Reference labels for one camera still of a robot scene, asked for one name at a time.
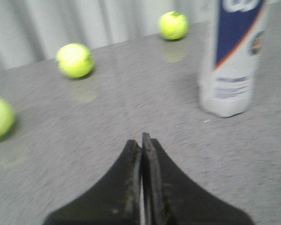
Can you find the right yellow tennis ball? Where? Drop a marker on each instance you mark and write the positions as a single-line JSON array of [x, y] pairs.
[[7, 117]]

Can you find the middle yellow tennis ball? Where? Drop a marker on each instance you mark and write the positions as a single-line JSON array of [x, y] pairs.
[[75, 60]]

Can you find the leftmost yellow tennis ball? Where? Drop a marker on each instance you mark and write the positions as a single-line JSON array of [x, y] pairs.
[[173, 25]]

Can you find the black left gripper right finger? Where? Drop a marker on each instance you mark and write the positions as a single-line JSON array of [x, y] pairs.
[[172, 198]]

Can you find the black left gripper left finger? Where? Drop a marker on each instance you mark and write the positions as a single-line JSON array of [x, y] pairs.
[[113, 200]]

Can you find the white blue tennis ball can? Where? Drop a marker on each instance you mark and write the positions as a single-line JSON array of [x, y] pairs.
[[234, 34]]

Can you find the yellow tennis ball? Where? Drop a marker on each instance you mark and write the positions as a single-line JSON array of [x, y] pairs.
[[173, 25], [7, 117], [75, 60]]

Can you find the grey white curtain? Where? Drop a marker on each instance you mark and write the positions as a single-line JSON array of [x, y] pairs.
[[34, 30]]

